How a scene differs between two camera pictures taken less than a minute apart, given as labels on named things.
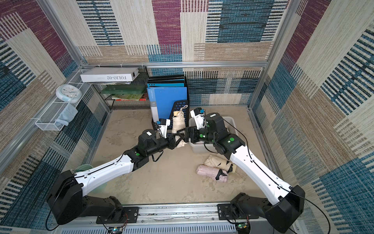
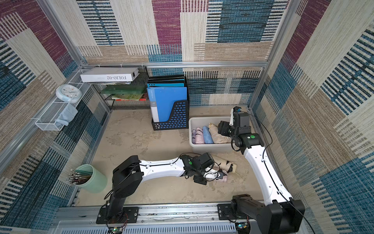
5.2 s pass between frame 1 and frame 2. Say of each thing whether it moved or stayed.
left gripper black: moved
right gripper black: moved
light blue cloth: stayed
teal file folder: stayed
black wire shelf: stayed
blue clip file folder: stayed
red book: stayed
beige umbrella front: moved
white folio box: stayed
